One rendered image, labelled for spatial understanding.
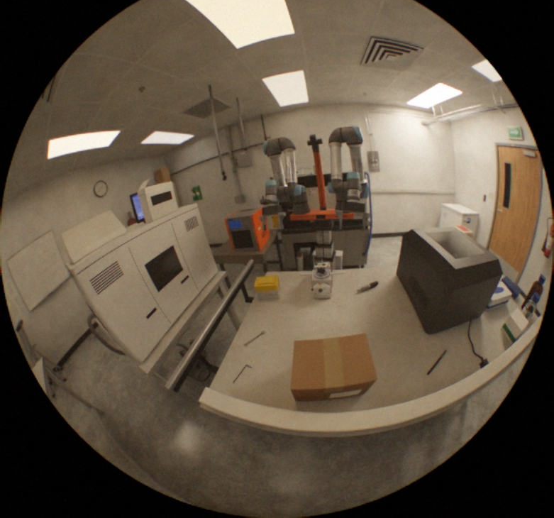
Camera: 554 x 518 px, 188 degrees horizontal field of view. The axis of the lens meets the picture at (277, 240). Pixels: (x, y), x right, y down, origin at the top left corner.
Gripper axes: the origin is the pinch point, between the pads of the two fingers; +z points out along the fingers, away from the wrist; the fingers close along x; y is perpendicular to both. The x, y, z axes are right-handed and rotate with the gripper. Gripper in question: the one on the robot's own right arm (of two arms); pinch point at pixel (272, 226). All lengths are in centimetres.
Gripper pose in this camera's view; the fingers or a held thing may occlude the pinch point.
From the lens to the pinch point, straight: 109.4
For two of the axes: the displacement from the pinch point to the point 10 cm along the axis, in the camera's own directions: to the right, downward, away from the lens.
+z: 0.4, 10.0, -0.2
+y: 5.9, -0.1, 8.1
